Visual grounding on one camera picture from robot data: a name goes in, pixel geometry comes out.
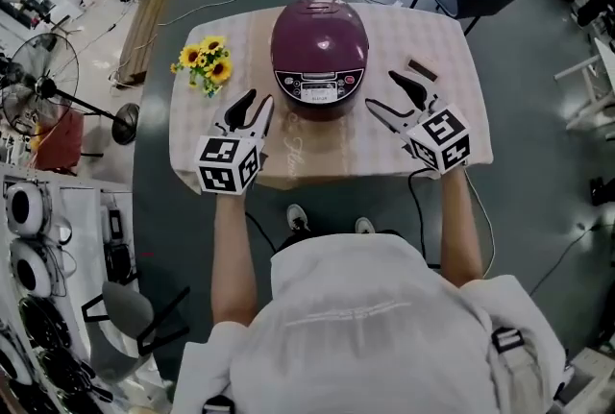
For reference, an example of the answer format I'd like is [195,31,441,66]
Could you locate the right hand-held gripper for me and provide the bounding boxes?
[365,69,472,174]

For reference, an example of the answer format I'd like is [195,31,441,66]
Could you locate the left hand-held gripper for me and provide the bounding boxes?
[194,88,276,197]

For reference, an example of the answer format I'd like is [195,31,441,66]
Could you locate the purple rice cooker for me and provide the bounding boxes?
[270,0,371,120]

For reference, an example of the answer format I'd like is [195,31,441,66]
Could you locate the person's left forearm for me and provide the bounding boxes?
[210,193,258,327]

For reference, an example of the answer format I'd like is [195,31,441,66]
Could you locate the person's right forearm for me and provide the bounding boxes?
[439,169,484,286]

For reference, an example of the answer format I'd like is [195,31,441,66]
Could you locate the small brown box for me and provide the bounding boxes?
[405,56,439,81]

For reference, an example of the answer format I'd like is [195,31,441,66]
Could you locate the sunflower bouquet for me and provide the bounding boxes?
[170,36,234,99]

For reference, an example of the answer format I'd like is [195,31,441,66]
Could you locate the person's left shoe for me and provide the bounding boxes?
[286,204,308,233]

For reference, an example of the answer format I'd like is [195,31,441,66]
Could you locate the dark blue chair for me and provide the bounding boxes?
[409,0,524,37]

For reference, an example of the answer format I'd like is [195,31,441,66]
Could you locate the person's dark trousers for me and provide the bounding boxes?
[273,229,407,259]

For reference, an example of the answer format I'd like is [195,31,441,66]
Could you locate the brown wooden pallet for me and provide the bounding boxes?
[117,0,186,89]

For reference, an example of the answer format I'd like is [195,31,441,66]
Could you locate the black rectangular adapter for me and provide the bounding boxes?
[108,207,126,240]

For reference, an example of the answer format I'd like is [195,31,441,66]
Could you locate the red fabric bundle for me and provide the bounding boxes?
[31,107,86,173]

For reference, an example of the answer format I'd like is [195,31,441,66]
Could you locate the white metal rack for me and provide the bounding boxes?
[0,161,140,414]

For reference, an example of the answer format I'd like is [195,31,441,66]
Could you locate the white desk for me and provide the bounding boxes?
[554,37,615,139]

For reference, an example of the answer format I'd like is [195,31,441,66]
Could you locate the grey chair with black legs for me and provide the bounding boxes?
[81,280,191,384]

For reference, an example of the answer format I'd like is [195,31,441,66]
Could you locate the person's white shirt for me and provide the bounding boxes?
[170,231,568,414]

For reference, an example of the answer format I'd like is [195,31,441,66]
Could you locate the white round device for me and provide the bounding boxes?
[9,238,57,298]
[4,181,49,238]

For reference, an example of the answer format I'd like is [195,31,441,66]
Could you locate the black round device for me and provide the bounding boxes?
[18,296,73,351]
[37,347,114,403]

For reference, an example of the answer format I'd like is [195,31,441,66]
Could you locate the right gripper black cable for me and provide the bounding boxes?
[407,166,442,270]

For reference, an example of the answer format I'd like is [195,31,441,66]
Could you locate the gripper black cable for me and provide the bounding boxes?
[407,166,442,270]
[244,209,279,255]

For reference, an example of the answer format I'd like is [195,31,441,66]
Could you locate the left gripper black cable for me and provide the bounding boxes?
[244,209,279,255]

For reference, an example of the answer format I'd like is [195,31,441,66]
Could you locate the black pedestal fan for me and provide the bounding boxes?
[0,32,140,147]

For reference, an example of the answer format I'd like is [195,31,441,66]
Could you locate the thin white cable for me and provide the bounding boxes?
[463,169,497,279]

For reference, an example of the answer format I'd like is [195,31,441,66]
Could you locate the person's right harness strap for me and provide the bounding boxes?
[489,327,549,414]

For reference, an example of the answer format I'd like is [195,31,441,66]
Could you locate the person's harness strap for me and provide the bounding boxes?
[201,395,236,414]
[489,327,549,414]

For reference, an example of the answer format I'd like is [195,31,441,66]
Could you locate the person's left harness strap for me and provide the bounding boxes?
[201,395,236,414]

